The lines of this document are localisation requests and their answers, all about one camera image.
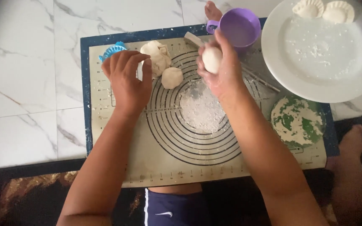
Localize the person's right hand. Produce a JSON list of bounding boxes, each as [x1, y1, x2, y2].
[[196, 30, 248, 102]]

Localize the person's left hand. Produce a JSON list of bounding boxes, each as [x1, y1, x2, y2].
[[101, 50, 153, 111]]

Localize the white dough ball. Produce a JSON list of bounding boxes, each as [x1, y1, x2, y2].
[[202, 47, 223, 74]]

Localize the blue plastic dumpling mould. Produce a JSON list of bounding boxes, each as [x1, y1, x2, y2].
[[98, 41, 128, 63]]

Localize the large white dough lump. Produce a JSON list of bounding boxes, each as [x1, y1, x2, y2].
[[140, 40, 172, 79]]

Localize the dark blue underlay mat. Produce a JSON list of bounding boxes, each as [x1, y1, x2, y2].
[[80, 17, 340, 157]]

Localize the flat round dough piece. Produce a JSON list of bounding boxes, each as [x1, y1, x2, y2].
[[161, 67, 184, 90]]

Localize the white flour pile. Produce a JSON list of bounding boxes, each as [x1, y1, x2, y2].
[[179, 82, 227, 134]]

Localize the purple plastic cup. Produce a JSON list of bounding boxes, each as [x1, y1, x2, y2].
[[206, 8, 262, 54]]

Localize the person's bare foot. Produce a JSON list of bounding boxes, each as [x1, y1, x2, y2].
[[325, 124, 362, 226], [204, 1, 223, 22]]

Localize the green floured round lid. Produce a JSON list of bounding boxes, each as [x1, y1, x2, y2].
[[270, 95, 326, 149]]

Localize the beige silicone baking mat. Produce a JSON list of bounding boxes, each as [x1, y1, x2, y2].
[[88, 34, 328, 188]]

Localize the large white plate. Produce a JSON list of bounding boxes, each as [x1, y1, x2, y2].
[[261, 0, 362, 104]]

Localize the white crimped dumpling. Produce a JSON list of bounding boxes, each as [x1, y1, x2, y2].
[[322, 1, 355, 24], [292, 0, 325, 19]]

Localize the navy blue shorts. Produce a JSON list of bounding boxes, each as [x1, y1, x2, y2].
[[144, 188, 210, 226]]

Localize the dark brown patterned rug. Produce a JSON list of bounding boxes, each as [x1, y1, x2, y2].
[[0, 116, 362, 226]]

